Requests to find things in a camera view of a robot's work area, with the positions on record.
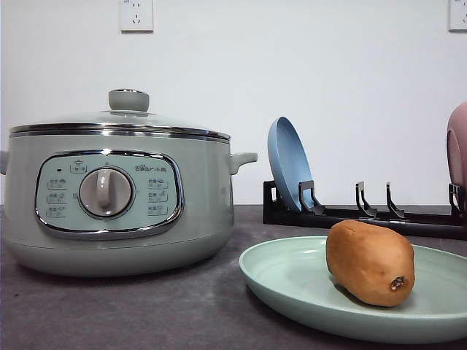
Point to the green plate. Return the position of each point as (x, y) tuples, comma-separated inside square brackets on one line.
[(284, 270)]

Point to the pink plate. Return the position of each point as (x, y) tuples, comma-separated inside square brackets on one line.
[(458, 146)]

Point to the white wall socket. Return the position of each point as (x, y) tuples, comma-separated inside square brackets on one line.
[(459, 14), (136, 16)]

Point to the black plate rack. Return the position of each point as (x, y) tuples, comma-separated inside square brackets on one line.
[(292, 217)]

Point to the blue plate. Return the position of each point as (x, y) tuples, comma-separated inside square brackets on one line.
[(288, 164)]

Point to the brown potato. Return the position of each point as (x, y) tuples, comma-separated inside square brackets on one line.
[(368, 262)]

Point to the green electric steamer pot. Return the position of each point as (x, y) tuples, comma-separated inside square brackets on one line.
[(206, 218)]

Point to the glass steamer lid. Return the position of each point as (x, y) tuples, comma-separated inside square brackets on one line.
[(128, 100)]

